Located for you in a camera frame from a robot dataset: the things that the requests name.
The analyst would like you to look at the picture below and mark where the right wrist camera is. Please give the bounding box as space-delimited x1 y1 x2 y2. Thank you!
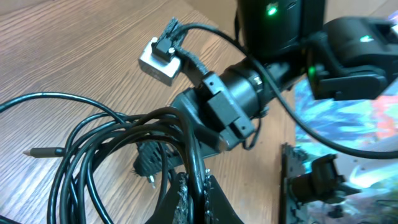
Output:
138 17 186 86

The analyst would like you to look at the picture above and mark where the black USB cable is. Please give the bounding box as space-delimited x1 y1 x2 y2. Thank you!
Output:
0 91 229 224

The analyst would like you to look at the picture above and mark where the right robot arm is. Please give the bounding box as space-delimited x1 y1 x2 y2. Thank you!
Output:
139 1 397 157

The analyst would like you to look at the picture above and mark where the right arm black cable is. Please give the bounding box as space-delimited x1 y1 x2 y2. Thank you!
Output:
177 22 398 160

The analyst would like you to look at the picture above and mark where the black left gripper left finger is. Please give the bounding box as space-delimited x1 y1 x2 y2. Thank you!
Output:
154 172 188 224

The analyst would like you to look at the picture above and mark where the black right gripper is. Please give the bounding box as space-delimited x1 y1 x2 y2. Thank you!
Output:
133 71 266 177

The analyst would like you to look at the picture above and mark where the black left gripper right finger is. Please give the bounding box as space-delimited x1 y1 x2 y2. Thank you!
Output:
203 172 243 224

